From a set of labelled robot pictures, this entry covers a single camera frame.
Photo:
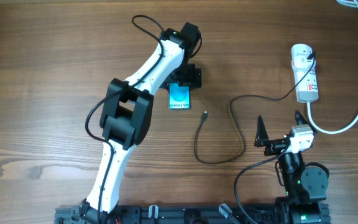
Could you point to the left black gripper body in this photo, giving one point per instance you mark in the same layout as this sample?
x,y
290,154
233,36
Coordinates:
x,y
185,74

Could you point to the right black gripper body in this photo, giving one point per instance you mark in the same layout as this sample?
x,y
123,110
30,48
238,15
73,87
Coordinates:
x,y
275,147

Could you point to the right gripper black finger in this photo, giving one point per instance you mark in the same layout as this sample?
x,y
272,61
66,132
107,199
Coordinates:
x,y
300,120
261,138

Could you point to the turquoise screen Galaxy smartphone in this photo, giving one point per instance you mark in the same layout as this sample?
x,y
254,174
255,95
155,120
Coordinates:
x,y
179,97

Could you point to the white power strip socket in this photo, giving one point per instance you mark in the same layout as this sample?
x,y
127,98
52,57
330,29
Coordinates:
x,y
303,62

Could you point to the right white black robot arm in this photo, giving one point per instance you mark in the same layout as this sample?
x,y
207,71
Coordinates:
x,y
305,183

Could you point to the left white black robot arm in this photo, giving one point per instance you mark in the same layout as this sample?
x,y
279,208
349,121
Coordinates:
x,y
127,112

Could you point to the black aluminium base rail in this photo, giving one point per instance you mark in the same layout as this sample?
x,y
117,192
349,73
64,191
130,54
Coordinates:
x,y
260,213

